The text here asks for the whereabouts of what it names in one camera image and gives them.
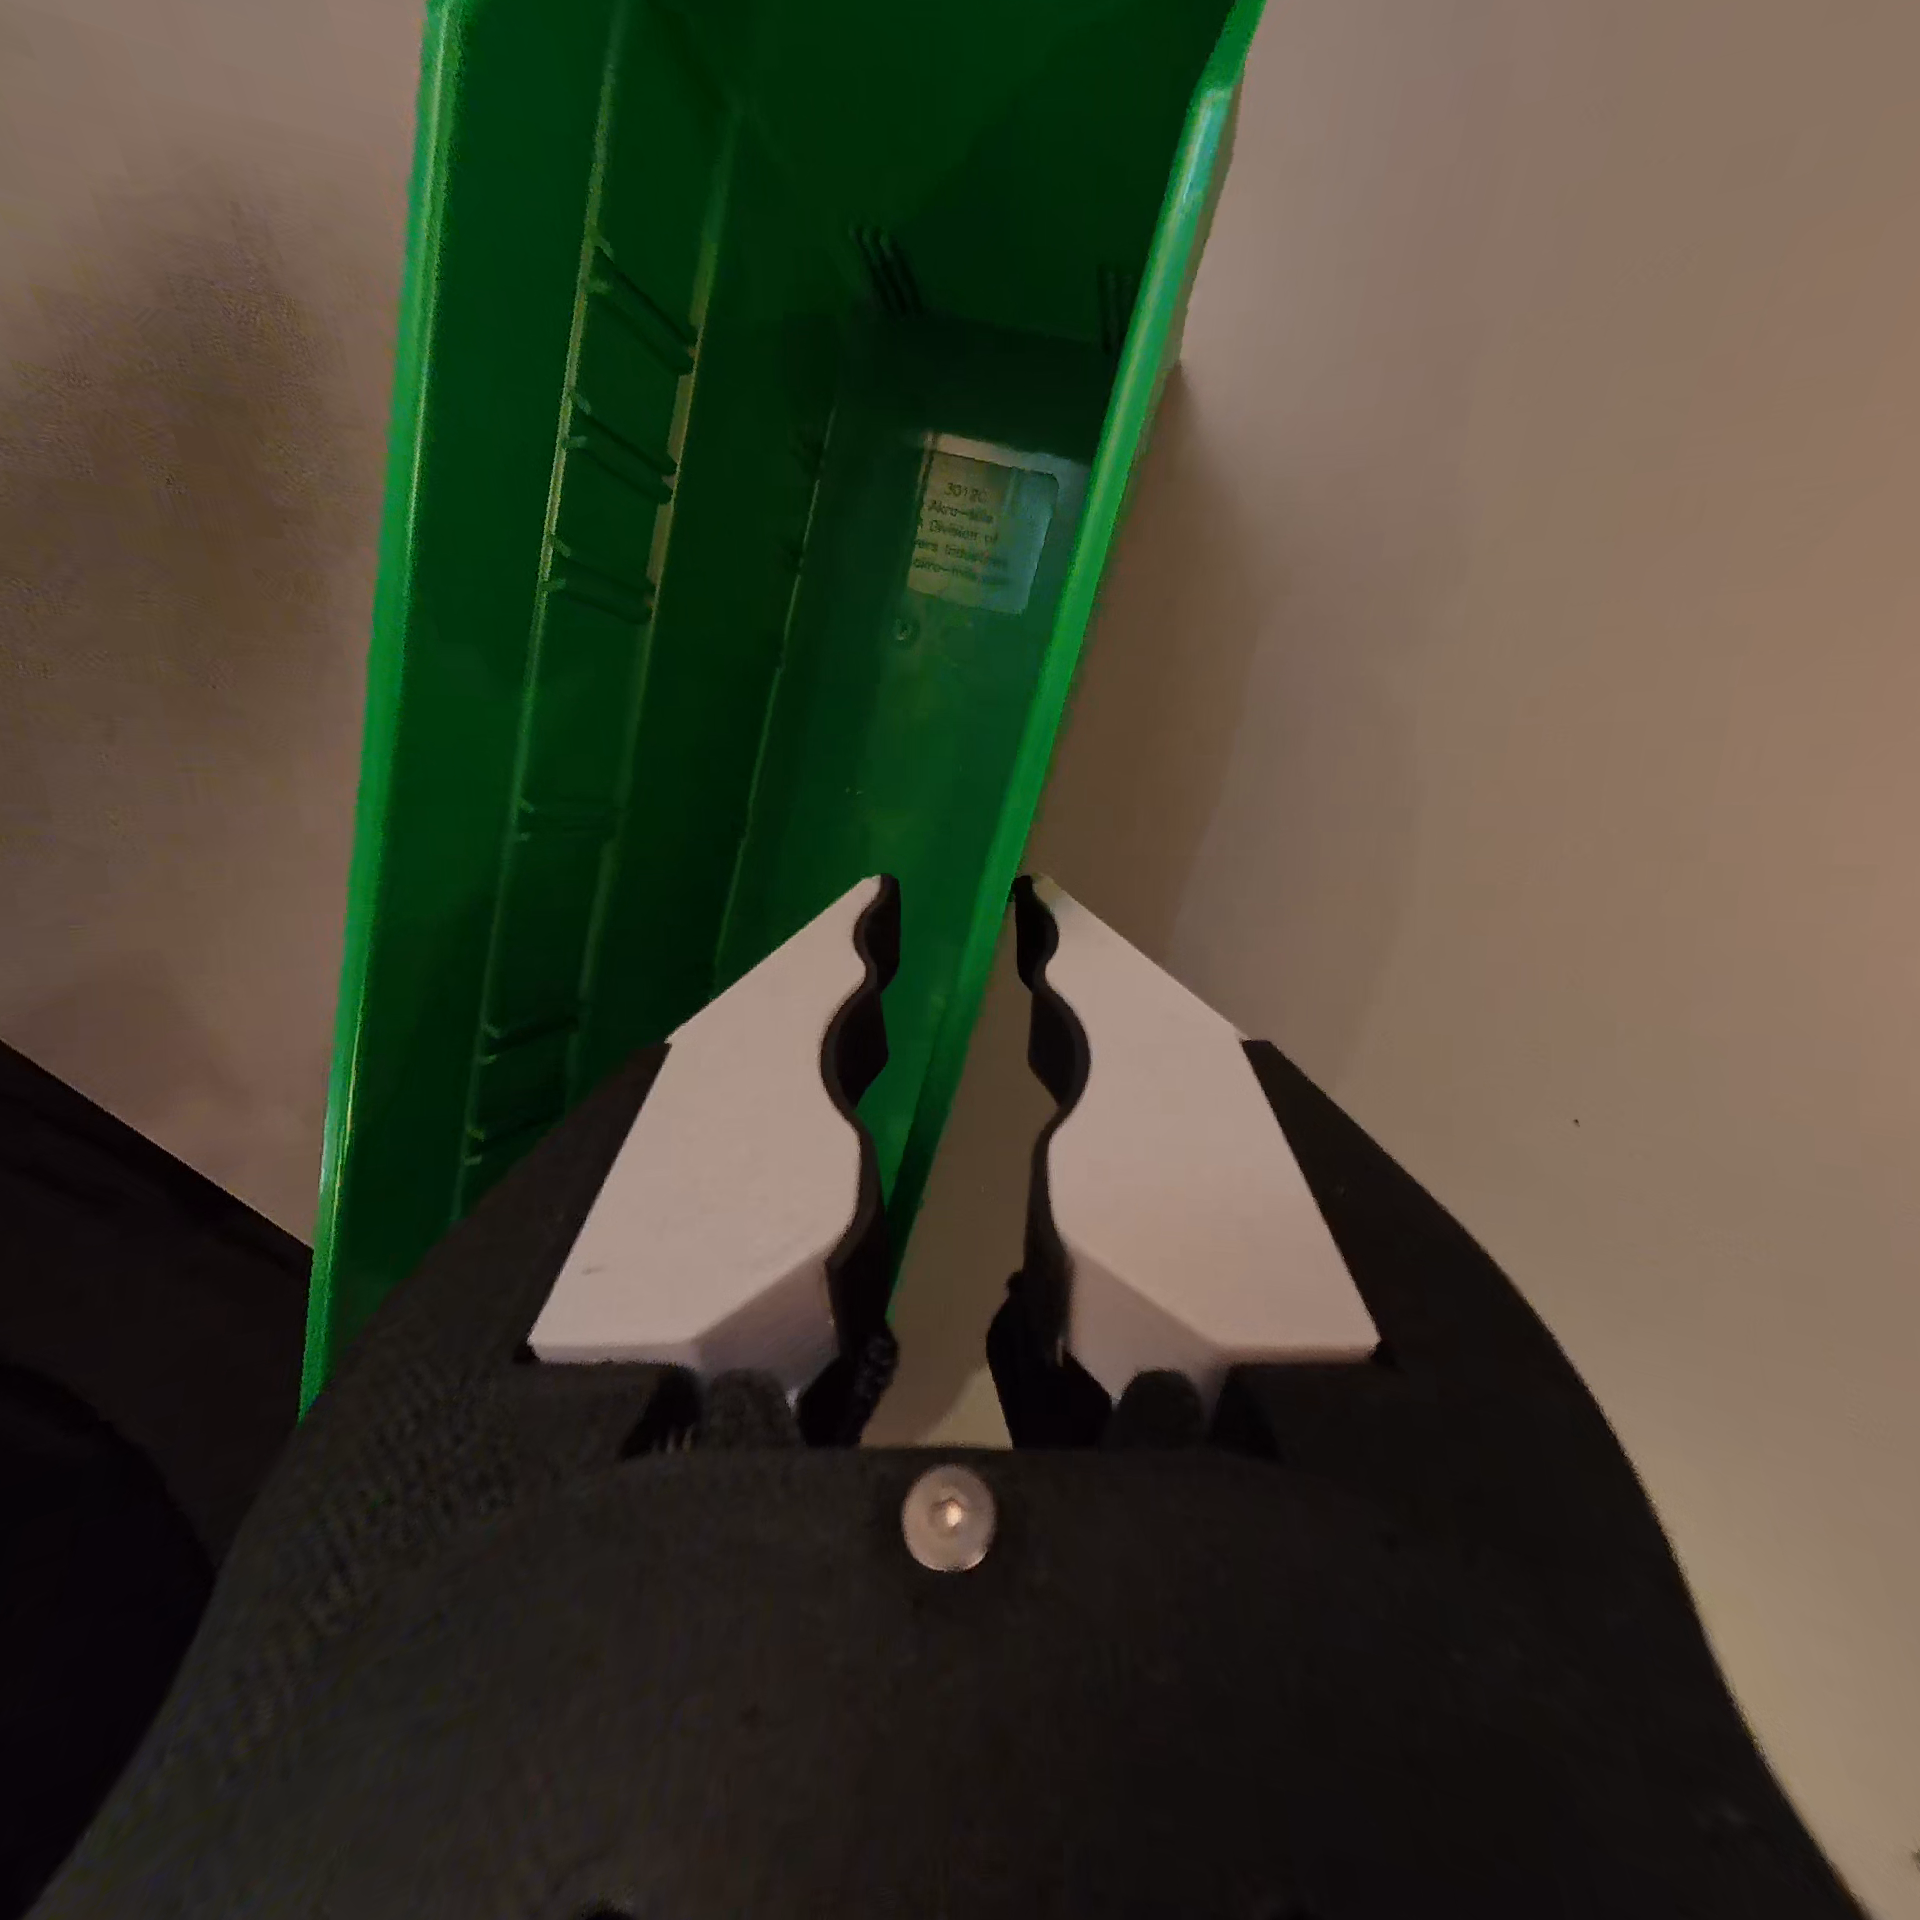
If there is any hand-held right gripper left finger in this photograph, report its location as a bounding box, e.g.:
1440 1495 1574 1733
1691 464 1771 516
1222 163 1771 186
526 872 906 1408

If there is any green plastic bin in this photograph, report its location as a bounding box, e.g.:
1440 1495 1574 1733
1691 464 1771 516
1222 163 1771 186
297 0 1270 1419

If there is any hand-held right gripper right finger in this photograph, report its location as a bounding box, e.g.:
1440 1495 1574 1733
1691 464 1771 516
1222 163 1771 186
1008 872 1384 1408

